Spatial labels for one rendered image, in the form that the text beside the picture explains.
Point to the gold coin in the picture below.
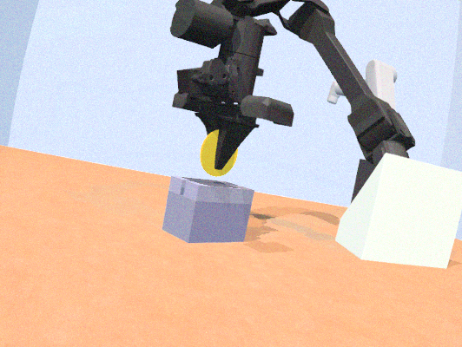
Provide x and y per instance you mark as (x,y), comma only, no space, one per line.
(207,156)

